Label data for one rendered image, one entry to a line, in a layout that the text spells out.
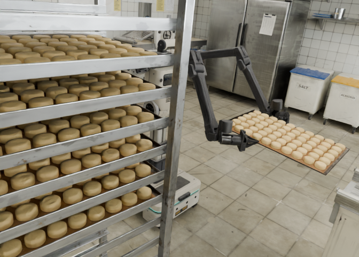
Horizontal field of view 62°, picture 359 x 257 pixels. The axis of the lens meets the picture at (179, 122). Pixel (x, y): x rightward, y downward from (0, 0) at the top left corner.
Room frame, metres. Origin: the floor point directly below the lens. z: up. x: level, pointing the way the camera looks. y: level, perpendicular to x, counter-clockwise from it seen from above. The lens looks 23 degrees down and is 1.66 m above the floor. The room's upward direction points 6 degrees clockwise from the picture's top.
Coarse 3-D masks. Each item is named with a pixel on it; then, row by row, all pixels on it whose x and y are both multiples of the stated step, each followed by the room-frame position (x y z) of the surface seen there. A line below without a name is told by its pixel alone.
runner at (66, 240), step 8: (152, 200) 0.77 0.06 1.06; (160, 200) 0.80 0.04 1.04; (128, 208) 0.72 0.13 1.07; (136, 208) 0.73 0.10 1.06; (144, 208) 0.75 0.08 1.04; (112, 216) 0.68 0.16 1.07; (120, 216) 0.69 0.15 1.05; (128, 216) 0.71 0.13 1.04; (96, 224) 0.64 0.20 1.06; (104, 224) 0.66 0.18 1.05; (80, 232) 0.61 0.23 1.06; (88, 232) 0.63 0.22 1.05; (56, 240) 0.57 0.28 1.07; (64, 240) 0.58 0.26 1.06; (72, 240) 0.60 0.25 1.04; (40, 248) 0.54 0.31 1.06; (48, 248) 0.55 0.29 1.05; (56, 248) 0.57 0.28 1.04; (24, 256) 0.52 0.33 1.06; (32, 256) 0.53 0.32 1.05; (40, 256) 0.54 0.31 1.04
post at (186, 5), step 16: (192, 0) 0.79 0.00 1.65; (192, 16) 0.80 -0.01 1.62; (176, 32) 0.80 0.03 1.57; (176, 48) 0.79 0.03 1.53; (176, 64) 0.79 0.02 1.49; (176, 80) 0.79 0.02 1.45; (176, 96) 0.78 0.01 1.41; (176, 112) 0.78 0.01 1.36; (176, 128) 0.78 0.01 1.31; (176, 144) 0.79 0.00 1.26; (176, 160) 0.79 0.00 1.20; (176, 176) 0.80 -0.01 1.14; (160, 224) 0.80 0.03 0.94; (160, 240) 0.79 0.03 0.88; (160, 256) 0.79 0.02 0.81
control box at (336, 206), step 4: (348, 184) 1.34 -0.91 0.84; (352, 184) 1.35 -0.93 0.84; (348, 188) 1.31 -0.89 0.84; (352, 188) 1.31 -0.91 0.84; (348, 192) 1.27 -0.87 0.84; (336, 204) 1.20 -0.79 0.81; (336, 208) 1.20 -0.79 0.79; (332, 212) 1.20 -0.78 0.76; (336, 212) 1.20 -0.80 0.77; (332, 216) 1.20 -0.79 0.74; (336, 216) 1.19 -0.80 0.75; (332, 220) 1.20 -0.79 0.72
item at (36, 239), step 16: (144, 192) 0.81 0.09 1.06; (96, 208) 0.71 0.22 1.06; (112, 208) 0.72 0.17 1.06; (64, 224) 0.63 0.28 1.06; (80, 224) 0.64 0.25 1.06; (16, 240) 0.56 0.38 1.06; (32, 240) 0.57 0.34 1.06; (48, 240) 0.59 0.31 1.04; (0, 256) 0.52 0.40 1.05; (16, 256) 0.53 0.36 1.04
